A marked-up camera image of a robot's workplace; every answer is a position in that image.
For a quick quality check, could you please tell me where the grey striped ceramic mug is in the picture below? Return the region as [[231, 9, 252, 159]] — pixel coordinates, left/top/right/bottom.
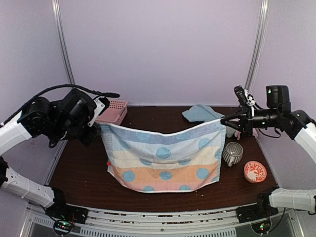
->
[[222, 142, 244, 167]]

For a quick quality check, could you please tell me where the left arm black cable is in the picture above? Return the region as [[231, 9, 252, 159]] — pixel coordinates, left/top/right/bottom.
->
[[14, 84, 120, 114]]

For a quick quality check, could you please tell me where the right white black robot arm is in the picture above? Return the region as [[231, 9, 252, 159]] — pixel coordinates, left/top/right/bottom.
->
[[220, 85, 316, 218]]

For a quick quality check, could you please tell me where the front aluminium rail base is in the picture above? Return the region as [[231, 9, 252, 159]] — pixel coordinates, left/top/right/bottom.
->
[[26, 201, 301, 237]]

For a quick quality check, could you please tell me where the left aluminium frame post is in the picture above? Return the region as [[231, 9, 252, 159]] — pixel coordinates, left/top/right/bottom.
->
[[51, 0, 75, 84]]

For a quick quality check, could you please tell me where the aluminium frame post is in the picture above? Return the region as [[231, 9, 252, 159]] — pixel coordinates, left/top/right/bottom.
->
[[245, 0, 270, 91], [51, 0, 75, 84]]

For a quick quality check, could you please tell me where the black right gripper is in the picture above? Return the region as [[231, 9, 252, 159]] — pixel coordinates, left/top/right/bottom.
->
[[220, 104, 280, 136]]

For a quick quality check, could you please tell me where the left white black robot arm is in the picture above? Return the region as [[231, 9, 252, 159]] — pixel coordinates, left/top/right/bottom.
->
[[0, 88, 109, 219]]

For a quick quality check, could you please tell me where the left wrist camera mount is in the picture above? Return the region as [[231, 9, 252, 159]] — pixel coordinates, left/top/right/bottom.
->
[[88, 96, 110, 127]]

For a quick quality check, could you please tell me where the right aluminium frame post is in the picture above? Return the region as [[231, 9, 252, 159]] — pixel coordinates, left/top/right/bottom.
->
[[245, 0, 270, 91]]

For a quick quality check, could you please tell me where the pink perforated plastic basket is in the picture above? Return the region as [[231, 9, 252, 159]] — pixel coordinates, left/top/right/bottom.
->
[[96, 99, 128, 125]]

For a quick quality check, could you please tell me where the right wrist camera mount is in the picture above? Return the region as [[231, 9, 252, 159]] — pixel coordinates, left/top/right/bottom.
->
[[234, 85, 256, 117]]

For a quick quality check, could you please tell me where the blue polka dot striped towel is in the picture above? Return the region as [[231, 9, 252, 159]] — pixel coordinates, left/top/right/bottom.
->
[[101, 119, 226, 194]]

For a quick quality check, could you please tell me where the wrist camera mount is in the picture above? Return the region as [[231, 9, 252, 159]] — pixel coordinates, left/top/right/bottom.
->
[[88, 96, 110, 127], [234, 85, 256, 117]]

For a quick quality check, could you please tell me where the light blue terry towel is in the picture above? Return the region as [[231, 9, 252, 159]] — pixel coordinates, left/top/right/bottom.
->
[[182, 104, 224, 122]]

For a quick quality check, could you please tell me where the orange patterned ceramic bowl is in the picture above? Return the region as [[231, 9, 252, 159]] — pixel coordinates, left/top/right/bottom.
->
[[244, 161, 267, 184]]

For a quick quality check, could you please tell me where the pink cloth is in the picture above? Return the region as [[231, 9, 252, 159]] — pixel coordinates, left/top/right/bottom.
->
[[226, 126, 241, 140]]

